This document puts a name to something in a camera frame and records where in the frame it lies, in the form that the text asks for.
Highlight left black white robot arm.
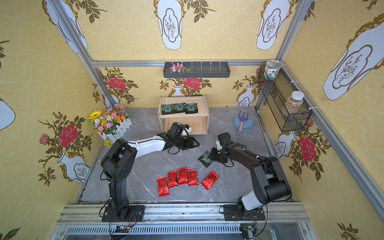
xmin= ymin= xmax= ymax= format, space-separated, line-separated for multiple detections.
xmin=101 ymin=122 xmax=200 ymax=222

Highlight small circuit board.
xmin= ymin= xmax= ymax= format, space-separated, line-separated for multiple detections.
xmin=115 ymin=225 xmax=131 ymax=234

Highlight patterned tin jar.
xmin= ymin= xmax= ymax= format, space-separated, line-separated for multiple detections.
xmin=264 ymin=60 xmax=283 ymax=80

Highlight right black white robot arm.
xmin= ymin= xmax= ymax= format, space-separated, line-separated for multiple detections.
xmin=210 ymin=133 xmax=292 ymax=218

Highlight grey wall tray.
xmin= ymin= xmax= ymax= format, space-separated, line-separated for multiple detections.
xmin=163 ymin=61 xmax=231 ymax=79

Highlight purple pink toy rake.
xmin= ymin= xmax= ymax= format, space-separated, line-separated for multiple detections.
xmin=237 ymin=111 xmax=249 ymax=136

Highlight black wire wall basket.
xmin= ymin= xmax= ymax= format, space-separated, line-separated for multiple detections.
xmin=262 ymin=70 xmax=312 ymax=132

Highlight aluminium rail frame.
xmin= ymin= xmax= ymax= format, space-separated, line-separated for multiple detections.
xmin=51 ymin=202 xmax=316 ymax=240

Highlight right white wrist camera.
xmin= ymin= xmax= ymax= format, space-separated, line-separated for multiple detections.
xmin=216 ymin=140 xmax=223 ymax=151

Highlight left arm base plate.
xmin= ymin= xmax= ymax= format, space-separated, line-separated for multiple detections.
xmin=102 ymin=205 xmax=145 ymax=223

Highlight green tea bag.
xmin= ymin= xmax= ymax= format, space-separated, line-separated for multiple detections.
xmin=173 ymin=103 xmax=186 ymax=114
xmin=161 ymin=104 xmax=175 ymax=115
xmin=185 ymin=103 xmax=199 ymax=114
xmin=198 ymin=151 xmax=213 ymax=168

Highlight wooden two-tier shelf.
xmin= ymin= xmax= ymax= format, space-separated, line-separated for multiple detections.
xmin=158 ymin=95 xmax=210 ymax=135

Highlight flower bouquet white fence pot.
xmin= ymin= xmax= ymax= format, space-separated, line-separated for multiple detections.
xmin=89 ymin=105 xmax=133 ymax=148

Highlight blue dustpan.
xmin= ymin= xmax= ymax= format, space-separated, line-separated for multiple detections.
xmin=233 ymin=116 xmax=254 ymax=131

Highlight pink flowers in tray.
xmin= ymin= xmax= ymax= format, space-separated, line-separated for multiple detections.
xmin=170 ymin=63 xmax=192 ymax=73

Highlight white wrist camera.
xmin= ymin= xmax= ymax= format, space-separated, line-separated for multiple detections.
xmin=182 ymin=125 xmax=192 ymax=136
xmin=216 ymin=140 xmax=223 ymax=151

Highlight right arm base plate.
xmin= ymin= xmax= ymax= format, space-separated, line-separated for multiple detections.
xmin=221 ymin=205 xmax=266 ymax=221

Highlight glass jar white lid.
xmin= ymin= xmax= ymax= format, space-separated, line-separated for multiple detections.
xmin=283 ymin=91 xmax=305 ymax=117

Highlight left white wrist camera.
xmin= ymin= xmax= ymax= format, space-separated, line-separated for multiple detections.
xmin=182 ymin=125 xmax=192 ymax=136

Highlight red tea bag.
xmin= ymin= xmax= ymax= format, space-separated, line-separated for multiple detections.
xmin=168 ymin=170 xmax=178 ymax=188
xmin=201 ymin=171 xmax=219 ymax=191
xmin=187 ymin=169 xmax=199 ymax=186
xmin=157 ymin=176 xmax=170 ymax=197
xmin=178 ymin=168 xmax=189 ymax=185

